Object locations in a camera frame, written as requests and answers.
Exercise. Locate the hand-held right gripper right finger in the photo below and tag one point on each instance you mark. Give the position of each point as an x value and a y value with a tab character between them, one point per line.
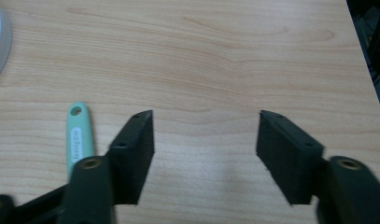
290	161

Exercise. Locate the dark metal stand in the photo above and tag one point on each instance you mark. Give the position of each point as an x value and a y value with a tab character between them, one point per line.
372	37

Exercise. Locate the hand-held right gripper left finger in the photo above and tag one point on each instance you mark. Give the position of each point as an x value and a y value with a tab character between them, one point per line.
131	161

